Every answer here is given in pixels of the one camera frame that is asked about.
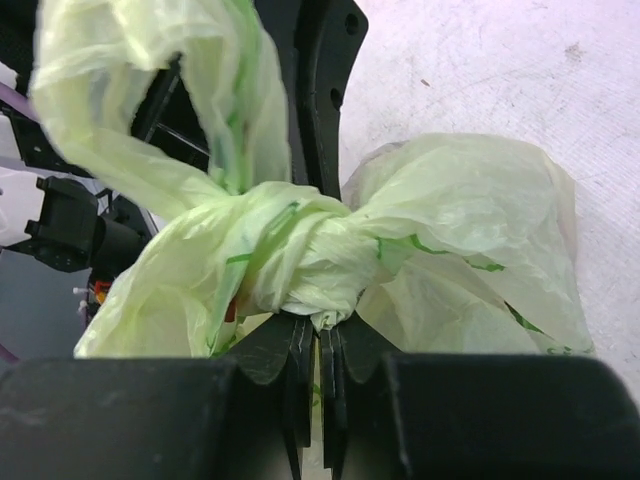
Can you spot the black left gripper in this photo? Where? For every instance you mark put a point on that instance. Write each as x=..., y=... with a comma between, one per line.
x=165, y=115

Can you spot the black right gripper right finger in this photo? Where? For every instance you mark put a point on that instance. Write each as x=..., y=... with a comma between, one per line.
x=394, y=415

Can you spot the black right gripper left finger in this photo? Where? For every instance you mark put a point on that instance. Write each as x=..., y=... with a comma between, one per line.
x=242, y=415

